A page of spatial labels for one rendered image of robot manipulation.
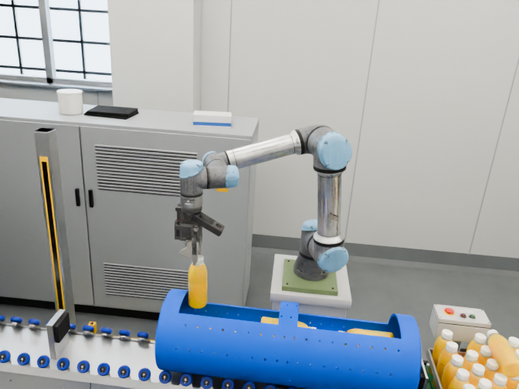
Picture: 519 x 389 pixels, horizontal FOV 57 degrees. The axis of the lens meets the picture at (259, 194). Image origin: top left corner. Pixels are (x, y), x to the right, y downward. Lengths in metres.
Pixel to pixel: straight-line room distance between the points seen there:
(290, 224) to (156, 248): 1.59
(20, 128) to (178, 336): 2.06
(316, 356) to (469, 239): 3.32
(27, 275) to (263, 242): 2.05
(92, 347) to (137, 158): 1.41
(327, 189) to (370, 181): 2.68
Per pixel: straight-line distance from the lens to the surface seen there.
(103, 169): 3.20
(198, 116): 3.08
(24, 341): 2.16
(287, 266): 2.06
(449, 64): 4.25
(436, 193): 4.52
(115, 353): 2.01
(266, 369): 1.68
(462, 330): 2.12
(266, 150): 1.71
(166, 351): 1.71
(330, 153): 1.62
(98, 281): 3.61
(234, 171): 1.58
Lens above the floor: 2.22
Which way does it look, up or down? 22 degrees down
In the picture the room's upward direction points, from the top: 4 degrees clockwise
